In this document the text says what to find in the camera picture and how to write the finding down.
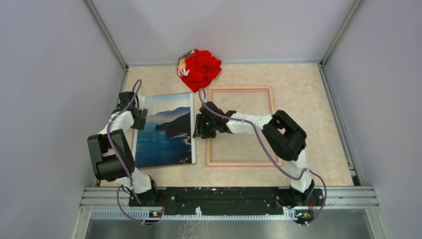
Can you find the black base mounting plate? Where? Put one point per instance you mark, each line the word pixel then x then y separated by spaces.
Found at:
pixel 230 201

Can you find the aluminium front rail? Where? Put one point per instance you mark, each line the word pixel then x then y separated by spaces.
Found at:
pixel 111 202

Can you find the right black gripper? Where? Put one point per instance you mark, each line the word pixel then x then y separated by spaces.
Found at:
pixel 199 131

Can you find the crumpled red cloth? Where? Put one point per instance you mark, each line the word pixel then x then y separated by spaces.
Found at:
pixel 198 68

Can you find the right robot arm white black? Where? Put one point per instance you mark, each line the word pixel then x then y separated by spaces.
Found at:
pixel 284 136

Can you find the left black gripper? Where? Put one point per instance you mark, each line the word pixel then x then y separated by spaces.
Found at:
pixel 140 123

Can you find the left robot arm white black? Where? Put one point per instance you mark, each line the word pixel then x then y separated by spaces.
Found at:
pixel 111 157

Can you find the pink wooden picture frame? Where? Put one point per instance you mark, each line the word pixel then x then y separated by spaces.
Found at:
pixel 247 146

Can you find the landscape photo print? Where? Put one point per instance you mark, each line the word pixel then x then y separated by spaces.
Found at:
pixel 166 139

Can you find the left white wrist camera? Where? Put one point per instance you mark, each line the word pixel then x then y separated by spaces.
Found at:
pixel 140 100

